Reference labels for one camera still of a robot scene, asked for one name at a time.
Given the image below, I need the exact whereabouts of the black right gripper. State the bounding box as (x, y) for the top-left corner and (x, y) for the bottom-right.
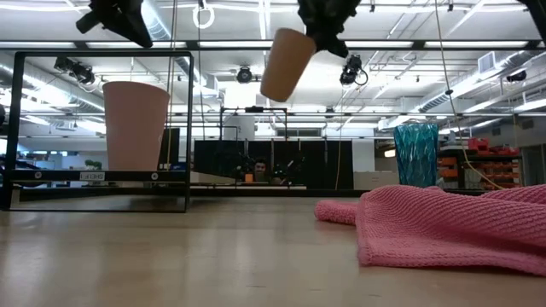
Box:
(297, 0), (362, 59)

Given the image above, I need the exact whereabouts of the black overhead frame bar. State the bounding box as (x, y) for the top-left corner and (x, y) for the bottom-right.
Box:
(0, 38), (546, 50)

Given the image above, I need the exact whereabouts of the white cable ring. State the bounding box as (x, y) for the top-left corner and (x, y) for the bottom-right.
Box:
(191, 3), (216, 30)

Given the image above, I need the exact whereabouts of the pink knitted cloth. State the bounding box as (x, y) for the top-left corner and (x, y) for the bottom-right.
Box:
(314, 183), (546, 277)

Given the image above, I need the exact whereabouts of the black overhead camera with cable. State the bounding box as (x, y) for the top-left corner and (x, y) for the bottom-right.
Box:
(339, 54), (369, 86)

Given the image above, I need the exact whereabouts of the black partition panel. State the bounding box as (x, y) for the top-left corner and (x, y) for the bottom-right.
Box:
(194, 139), (354, 191)

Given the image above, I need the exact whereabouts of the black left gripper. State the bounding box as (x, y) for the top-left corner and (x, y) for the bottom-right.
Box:
(75, 0), (154, 49)

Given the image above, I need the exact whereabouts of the person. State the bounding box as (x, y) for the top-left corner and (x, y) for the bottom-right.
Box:
(250, 157), (270, 183)

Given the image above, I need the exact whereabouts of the pink plastic cup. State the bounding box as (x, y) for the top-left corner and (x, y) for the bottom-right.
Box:
(102, 80), (171, 172)

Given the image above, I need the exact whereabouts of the orange plastic cup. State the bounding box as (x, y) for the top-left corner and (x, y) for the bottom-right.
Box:
(259, 27), (317, 103)

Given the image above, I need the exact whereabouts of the black round ceiling camera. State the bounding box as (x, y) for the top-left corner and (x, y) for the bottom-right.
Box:
(235, 65), (254, 84)

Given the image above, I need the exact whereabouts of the rack with red bins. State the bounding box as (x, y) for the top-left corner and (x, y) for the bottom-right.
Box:
(438, 136), (522, 191)

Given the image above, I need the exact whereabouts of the teal ribbed plastic cup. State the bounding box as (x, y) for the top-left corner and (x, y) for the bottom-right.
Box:
(392, 123), (439, 188)

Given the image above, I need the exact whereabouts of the black computer monitor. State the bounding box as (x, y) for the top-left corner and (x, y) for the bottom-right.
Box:
(158, 127), (181, 171)

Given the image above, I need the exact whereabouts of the black metal frame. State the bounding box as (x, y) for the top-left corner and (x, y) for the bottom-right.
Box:
(0, 49), (195, 213)

